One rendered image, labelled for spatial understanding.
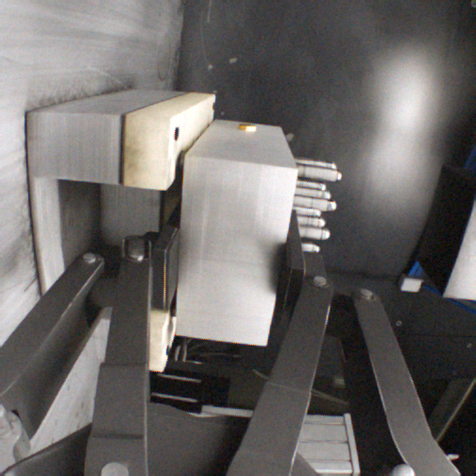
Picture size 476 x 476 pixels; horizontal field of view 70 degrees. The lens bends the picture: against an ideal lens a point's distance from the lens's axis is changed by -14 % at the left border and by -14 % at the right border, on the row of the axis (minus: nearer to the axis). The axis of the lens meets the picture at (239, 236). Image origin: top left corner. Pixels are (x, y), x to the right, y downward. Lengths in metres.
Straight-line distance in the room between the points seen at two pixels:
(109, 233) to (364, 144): 0.34
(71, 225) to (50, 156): 0.06
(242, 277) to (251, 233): 0.02
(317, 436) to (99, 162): 0.35
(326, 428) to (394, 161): 0.33
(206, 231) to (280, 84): 0.32
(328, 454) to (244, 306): 0.26
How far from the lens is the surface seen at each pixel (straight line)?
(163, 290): 0.17
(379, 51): 0.50
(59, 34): 0.20
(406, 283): 0.57
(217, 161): 0.17
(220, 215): 0.17
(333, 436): 0.44
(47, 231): 0.20
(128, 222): 0.26
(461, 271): 0.29
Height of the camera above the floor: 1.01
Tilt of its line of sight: level
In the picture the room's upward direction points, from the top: 97 degrees clockwise
